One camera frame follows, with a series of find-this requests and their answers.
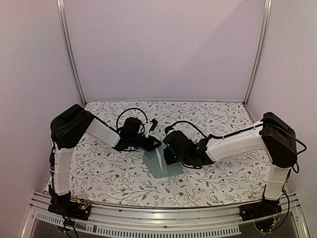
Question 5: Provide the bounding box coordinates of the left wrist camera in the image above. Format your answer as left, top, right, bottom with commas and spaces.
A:
144, 119, 158, 138

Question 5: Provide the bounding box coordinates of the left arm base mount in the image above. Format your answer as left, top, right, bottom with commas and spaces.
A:
48, 195, 91, 221

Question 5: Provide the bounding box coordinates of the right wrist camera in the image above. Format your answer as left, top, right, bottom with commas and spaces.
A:
164, 125, 175, 135

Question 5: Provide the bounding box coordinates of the beige letter paper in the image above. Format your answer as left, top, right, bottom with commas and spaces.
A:
156, 148, 163, 172

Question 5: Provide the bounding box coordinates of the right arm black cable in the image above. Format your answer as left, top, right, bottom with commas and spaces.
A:
170, 120, 223, 139

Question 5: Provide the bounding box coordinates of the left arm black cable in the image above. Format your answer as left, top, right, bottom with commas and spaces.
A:
115, 108, 149, 132

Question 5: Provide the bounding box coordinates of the teal envelope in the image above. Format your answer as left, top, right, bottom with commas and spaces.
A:
143, 145, 184, 179

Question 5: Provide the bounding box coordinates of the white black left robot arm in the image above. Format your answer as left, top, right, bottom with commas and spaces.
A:
49, 104, 161, 197

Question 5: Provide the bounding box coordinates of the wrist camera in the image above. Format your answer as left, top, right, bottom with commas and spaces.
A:
144, 119, 158, 138
164, 125, 175, 135

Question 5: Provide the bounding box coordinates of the left aluminium frame post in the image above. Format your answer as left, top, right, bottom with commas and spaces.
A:
56, 0, 87, 106

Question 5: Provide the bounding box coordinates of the floral patterned table mat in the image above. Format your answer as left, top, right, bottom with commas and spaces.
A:
67, 102, 271, 207

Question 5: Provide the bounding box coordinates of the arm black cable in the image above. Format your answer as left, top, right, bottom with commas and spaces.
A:
170, 120, 223, 139
115, 108, 149, 132

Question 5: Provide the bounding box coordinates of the aluminium front rail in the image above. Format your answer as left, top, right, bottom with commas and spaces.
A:
21, 194, 310, 238

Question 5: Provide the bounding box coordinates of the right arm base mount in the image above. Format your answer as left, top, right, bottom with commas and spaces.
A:
239, 199, 282, 221

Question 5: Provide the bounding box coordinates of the right aluminium frame post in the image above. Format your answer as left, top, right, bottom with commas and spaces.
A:
243, 0, 272, 107

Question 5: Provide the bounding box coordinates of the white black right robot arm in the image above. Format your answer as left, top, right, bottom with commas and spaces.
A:
163, 112, 307, 201

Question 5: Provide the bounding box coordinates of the aluminium frame post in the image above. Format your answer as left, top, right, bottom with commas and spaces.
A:
243, 0, 272, 107
56, 0, 87, 106

